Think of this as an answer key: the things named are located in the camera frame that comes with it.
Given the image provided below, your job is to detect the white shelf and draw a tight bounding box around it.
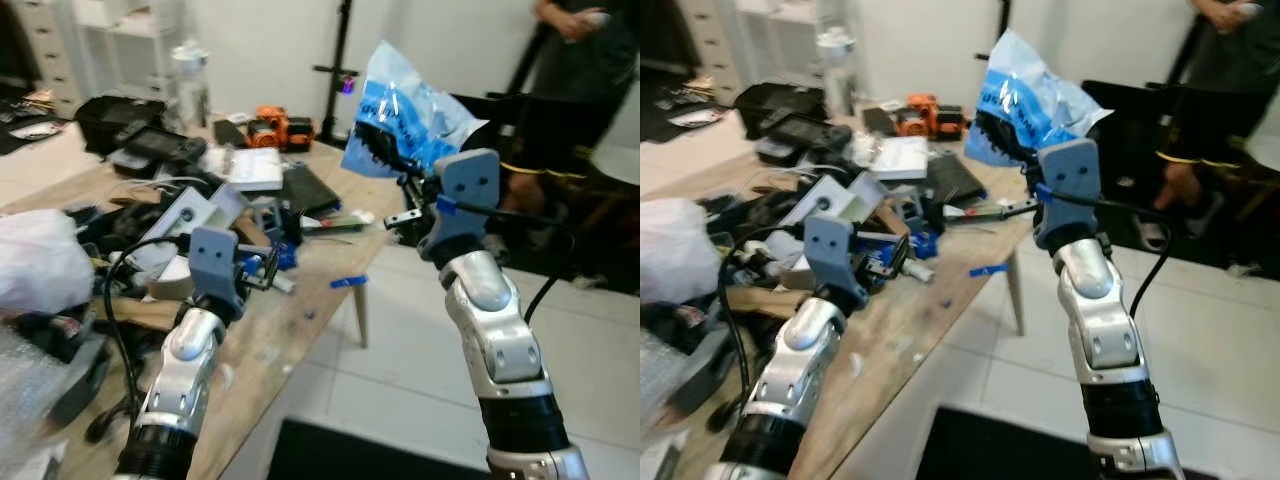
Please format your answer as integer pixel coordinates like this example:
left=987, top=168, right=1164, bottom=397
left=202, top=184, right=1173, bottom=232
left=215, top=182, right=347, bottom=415
left=735, top=0, right=833, bottom=91
left=74, top=0, right=193, bottom=101

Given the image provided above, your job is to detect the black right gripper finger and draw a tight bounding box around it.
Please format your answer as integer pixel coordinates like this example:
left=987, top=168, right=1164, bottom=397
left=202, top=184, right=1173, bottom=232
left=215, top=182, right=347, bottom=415
left=974, top=110, right=1013, bottom=161
left=996, top=106, right=1035, bottom=143
left=376, top=116, right=425, bottom=159
left=352, top=126, right=403, bottom=175

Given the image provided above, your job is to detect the black printer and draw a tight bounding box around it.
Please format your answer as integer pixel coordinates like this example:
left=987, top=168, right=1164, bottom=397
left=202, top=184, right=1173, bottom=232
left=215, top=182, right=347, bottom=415
left=734, top=82, right=863, bottom=163
left=74, top=95, right=207, bottom=173

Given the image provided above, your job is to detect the round white table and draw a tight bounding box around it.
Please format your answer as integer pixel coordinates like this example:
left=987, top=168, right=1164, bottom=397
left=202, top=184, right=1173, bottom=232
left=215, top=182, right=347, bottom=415
left=589, top=144, right=641, bottom=188
left=1239, top=134, right=1280, bottom=173

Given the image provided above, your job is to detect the clear bubble wrap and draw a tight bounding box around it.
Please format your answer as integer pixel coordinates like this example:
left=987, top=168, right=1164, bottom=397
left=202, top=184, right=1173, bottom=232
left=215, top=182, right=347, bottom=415
left=0, top=328, right=73, bottom=480
left=640, top=328, right=703, bottom=473

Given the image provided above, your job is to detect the black flat tablet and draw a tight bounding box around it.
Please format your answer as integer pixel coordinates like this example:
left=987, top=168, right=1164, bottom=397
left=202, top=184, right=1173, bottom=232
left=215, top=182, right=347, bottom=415
left=924, top=149, right=992, bottom=207
left=279, top=161, right=347, bottom=217

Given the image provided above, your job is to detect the white flat box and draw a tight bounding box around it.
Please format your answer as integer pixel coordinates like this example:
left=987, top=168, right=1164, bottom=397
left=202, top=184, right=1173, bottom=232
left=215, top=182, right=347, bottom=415
left=204, top=146, right=285, bottom=194
left=868, top=135, right=933, bottom=182

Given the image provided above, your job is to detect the person in dark clothes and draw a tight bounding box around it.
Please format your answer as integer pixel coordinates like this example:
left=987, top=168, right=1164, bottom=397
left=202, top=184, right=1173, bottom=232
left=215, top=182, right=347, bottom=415
left=1135, top=0, right=1280, bottom=253
left=498, top=0, right=641, bottom=293

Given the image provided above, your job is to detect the white drawer cabinet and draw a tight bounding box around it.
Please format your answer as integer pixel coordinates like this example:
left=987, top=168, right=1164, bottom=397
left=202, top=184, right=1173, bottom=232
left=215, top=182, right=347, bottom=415
left=8, top=0, right=83, bottom=113
left=688, top=0, right=743, bottom=103

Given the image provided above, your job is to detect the grey white box device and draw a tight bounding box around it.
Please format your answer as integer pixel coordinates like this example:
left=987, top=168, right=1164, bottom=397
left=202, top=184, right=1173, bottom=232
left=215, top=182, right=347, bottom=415
left=788, top=171, right=887, bottom=227
left=138, top=184, right=253, bottom=273

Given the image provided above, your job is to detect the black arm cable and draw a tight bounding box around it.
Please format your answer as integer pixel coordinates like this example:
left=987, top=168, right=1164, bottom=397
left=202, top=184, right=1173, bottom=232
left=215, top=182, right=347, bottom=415
left=84, top=234, right=193, bottom=445
left=1038, top=188, right=1174, bottom=323
left=704, top=224, right=803, bottom=435
left=438, top=194, right=583, bottom=323

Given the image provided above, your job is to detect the white plastic bag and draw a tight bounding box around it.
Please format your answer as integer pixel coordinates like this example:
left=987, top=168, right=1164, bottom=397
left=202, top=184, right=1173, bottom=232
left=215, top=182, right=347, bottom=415
left=0, top=208, right=97, bottom=314
left=640, top=197, right=724, bottom=307

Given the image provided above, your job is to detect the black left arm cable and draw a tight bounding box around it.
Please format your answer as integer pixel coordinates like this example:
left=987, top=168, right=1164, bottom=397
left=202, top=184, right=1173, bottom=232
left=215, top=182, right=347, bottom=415
left=704, top=224, right=803, bottom=435
left=84, top=234, right=193, bottom=445

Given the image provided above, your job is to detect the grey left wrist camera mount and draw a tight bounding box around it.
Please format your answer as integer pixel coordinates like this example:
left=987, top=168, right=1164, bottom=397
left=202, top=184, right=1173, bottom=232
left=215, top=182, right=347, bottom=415
left=803, top=213, right=870, bottom=303
left=187, top=226, right=250, bottom=313

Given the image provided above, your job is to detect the orange black power tool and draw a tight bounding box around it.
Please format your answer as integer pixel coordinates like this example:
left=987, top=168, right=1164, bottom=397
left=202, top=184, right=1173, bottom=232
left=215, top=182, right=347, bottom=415
left=244, top=105, right=317, bottom=152
left=892, top=93, right=970, bottom=140

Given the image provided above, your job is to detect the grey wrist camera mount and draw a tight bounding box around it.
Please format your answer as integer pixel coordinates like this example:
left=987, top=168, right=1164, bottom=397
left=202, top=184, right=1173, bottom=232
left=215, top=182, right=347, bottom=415
left=1034, top=138, right=1102, bottom=251
left=187, top=226, right=250, bottom=313
left=803, top=213, right=870, bottom=303
left=431, top=148, right=502, bottom=243

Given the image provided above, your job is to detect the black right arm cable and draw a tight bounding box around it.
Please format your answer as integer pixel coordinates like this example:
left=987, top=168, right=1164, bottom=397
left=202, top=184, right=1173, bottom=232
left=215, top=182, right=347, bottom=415
left=438, top=194, right=583, bottom=323
left=1038, top=188, right=1174, bottom=323

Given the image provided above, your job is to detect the black table mat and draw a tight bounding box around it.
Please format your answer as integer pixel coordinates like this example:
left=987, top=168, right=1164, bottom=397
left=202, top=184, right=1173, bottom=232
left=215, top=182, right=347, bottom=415
left=640, top=68, right=743, bottom=143
left=0, top=93, right=73, bottom=158

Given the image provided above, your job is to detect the black bulky tool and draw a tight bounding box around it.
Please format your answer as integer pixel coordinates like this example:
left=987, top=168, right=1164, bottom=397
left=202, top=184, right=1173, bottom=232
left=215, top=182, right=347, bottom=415
left=0, top=308, right=113, bottom=425
left=640, top=298, right=733, bottom=413

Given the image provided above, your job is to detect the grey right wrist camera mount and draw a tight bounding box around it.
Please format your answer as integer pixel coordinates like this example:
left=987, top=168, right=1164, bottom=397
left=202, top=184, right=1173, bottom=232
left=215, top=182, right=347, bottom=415
left=431, top=148, right=502, bottom=243
left=1034, top=138, right=1102, bottom=251

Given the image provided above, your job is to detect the blue plastic bag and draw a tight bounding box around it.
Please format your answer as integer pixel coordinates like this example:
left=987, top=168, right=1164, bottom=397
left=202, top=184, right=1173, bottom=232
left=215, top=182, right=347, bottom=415
left=964, top=28, right=1114, bottom=169
left=341, top=40, right=490, bottom=180

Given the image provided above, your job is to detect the black tripod stand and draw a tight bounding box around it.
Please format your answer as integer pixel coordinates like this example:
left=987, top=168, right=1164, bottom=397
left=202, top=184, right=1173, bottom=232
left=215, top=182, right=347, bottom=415
left=311, top=0, right=360, bottom=151
left=975, top=0, right=1013, bottom=93

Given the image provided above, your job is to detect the clear water bottle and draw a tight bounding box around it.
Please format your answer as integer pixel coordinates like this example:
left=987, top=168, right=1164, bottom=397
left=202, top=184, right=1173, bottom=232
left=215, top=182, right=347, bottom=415
left=169, top=40, right=212, bottom=133
left=814, top=26, right=860, bottom=118

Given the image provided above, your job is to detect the wooden table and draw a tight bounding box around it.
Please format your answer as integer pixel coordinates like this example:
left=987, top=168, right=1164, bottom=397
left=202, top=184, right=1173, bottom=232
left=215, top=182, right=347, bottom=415
left=640, top=118, right=1043, bottom=480
left=0, top=118, right=403, bottom=480

